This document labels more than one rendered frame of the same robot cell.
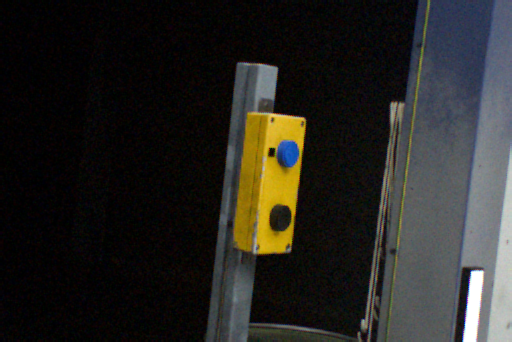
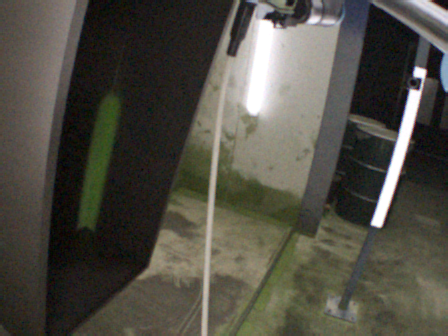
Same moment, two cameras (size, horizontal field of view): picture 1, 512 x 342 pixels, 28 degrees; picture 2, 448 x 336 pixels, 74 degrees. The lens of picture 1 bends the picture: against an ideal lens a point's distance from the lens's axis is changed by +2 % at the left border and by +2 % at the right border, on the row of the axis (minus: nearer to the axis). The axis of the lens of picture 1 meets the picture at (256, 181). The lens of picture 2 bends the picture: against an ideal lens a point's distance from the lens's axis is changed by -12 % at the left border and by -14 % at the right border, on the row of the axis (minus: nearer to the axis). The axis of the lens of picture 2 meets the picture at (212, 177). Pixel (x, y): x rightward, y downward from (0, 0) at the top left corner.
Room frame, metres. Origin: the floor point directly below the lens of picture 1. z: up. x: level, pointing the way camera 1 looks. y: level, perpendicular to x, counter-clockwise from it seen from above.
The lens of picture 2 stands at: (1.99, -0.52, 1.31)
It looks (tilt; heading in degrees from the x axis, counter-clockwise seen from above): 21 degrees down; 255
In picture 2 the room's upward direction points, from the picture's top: 8 degrees clockwise
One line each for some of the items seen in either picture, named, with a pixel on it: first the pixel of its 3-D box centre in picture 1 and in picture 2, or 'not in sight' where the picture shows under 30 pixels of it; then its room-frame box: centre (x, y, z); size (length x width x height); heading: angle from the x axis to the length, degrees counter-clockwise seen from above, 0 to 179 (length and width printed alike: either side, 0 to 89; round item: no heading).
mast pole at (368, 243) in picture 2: not in sight; (388, 186); (0.72, -1.77, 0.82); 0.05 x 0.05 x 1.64; 52
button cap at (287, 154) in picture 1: (287, 153); not in sight; (1.85, -0.05, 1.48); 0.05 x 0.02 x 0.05; 142
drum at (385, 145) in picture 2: not in sight; (373, 177); (-0.26, -2.95, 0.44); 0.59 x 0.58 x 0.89; 67
